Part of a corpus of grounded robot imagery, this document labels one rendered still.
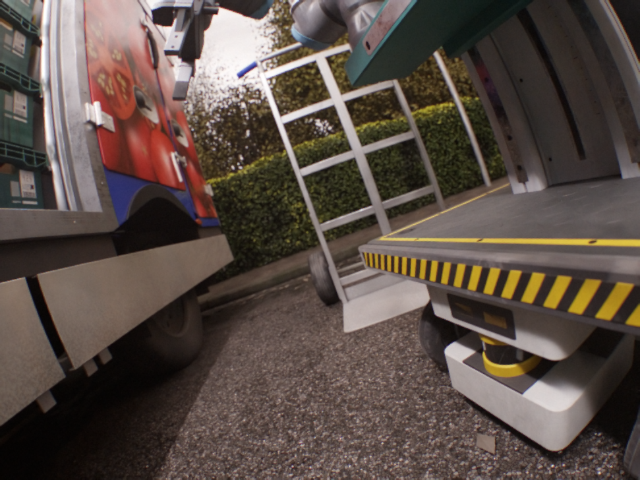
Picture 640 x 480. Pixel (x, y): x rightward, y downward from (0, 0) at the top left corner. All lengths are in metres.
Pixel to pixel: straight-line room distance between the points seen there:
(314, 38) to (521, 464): 0.96
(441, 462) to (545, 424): 0.19
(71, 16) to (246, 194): 2.34
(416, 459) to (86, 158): 1.09
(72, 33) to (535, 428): 1.55
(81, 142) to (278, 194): 2.28
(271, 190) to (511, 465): 2.85
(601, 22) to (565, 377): 0.49
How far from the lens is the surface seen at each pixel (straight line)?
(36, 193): 1.06
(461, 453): 0.55
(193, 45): 0.67
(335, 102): 1.40
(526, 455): 0.53
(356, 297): 1.42
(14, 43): 1.31
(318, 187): 3.02
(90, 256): 0.90
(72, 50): 1.28
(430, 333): 0.65
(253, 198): 3.02
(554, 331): 0.34
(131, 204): 1.16
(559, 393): 0.43
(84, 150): 1.06
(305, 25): 0.85
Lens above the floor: 0.42
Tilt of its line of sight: 5 degrees down
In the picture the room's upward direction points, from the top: 20 degrees counter-clockwise
